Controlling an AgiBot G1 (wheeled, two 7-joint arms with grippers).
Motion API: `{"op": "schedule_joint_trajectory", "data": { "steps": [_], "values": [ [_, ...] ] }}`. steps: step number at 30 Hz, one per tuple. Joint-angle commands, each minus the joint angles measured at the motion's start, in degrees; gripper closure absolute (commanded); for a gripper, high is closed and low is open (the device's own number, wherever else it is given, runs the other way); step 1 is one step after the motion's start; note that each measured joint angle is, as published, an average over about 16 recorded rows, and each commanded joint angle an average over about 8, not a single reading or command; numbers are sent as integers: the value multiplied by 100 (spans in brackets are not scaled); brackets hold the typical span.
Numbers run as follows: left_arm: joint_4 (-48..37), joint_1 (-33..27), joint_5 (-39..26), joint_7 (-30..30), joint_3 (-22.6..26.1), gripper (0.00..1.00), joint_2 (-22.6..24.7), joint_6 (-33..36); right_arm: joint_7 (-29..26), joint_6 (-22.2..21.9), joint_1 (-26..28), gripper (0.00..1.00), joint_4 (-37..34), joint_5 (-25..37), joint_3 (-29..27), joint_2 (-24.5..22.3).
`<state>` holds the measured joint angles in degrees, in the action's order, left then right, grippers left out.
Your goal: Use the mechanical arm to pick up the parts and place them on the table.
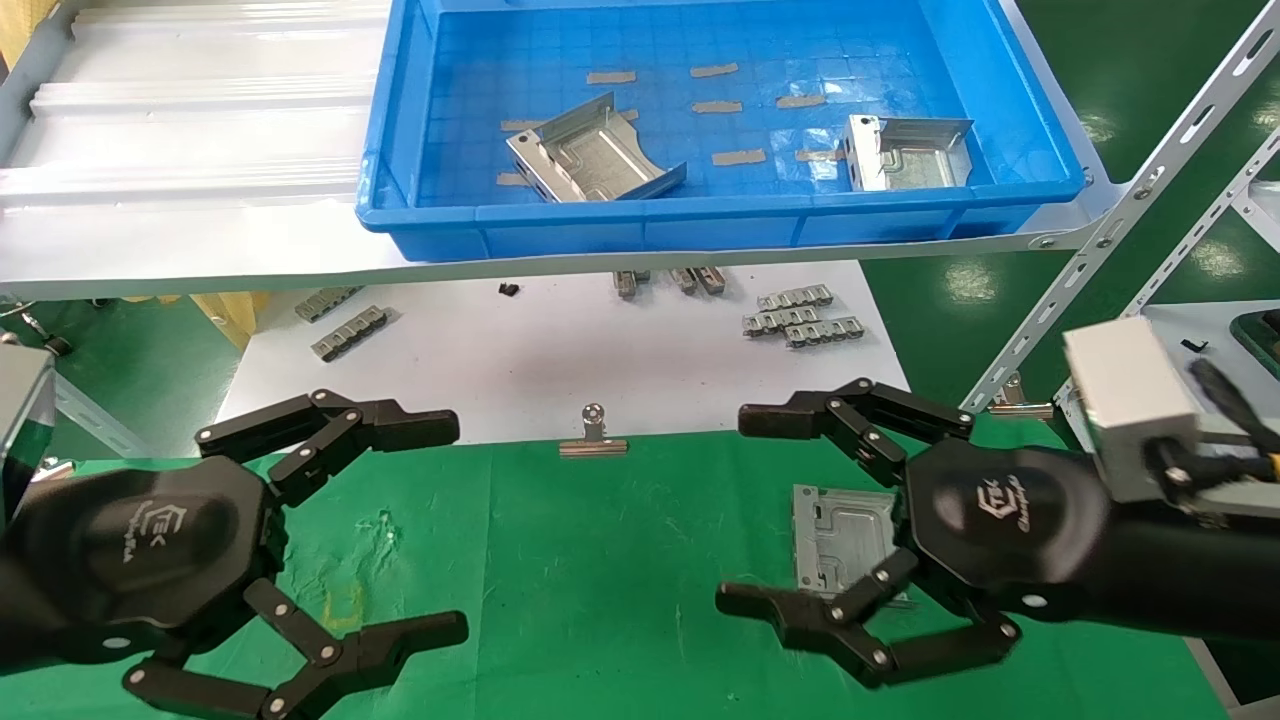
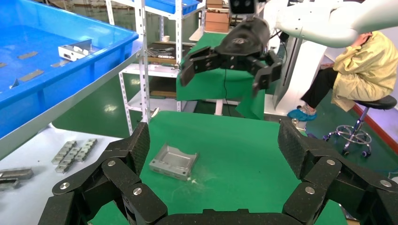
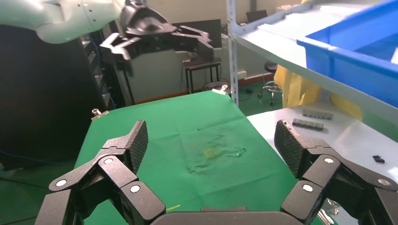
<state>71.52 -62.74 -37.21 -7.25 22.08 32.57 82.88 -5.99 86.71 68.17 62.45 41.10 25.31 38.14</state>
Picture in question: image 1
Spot white board sheet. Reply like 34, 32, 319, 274
215, 262, 913, 447

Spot silver camera mount bracket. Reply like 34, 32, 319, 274
1190, 415, 1280, 523

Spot yellow square tape mark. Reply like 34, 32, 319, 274
322, 588, 366, 633

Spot dark green box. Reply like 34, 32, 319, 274
1232, 310, 1280, 379

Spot grey metal angle bar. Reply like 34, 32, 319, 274
55, 375, 151, 459

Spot green table mat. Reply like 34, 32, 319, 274
0, 420, 1233, 720

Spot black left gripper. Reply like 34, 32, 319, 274
0, 390, 469, 720

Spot stamped sheet metal part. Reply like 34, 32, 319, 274
792, 485, 913, 609
838, 114, 975, 192
506, 92, 688, 204

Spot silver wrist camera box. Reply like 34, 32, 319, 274
1062, 317, 1201, 504
0, 343, 58, 523

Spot black camera cable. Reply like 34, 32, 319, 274
1145, 358, 1280, 491

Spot white slotted rack post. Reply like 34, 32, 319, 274
955, 0, 1280, 416
1057, 130, 1280, 401

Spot white rack shelf board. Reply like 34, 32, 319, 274
1060, 300, 1280, 441

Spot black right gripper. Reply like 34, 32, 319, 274
715, 378, 1280, 689

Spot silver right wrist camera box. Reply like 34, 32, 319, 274
1062, 317, 1201, 504

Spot yellow plastic bag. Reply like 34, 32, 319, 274
0, 0, 59, 76

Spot white slotted rack bar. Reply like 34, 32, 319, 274
1232, 180, 1280, 251

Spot blue plastic tray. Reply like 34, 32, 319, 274
357, 0, 1089, 263

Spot white metal shelf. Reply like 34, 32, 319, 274
0, 0, 1133, 301

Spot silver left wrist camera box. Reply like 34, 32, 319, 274
0, 343, 58, 523

